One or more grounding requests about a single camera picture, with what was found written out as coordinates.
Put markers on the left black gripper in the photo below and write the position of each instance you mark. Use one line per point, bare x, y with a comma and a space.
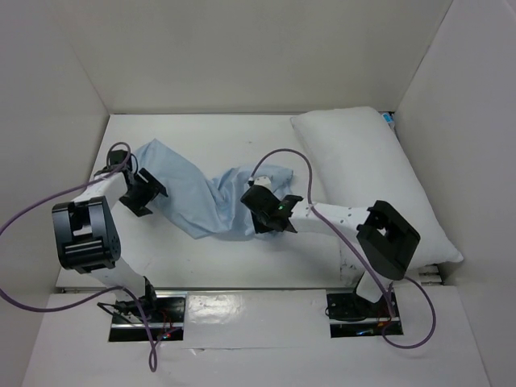
152, 188

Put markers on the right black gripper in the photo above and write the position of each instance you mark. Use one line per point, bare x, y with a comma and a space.
255, 200

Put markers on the light blue pillowcase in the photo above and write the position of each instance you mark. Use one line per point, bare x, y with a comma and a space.
199, 206

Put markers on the white pillow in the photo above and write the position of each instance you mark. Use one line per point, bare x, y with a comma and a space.
359, 160

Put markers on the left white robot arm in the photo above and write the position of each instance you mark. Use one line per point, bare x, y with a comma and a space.
87, 240

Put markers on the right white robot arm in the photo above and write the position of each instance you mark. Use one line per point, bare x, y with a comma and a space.
378, 236

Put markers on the blue white pillow tag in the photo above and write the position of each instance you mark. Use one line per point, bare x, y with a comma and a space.
388, 118

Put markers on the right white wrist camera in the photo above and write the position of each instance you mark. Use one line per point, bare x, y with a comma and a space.
261, 181

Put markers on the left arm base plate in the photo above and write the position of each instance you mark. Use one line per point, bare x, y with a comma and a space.
166, 319

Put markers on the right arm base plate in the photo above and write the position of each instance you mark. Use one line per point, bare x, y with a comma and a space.
352, 317

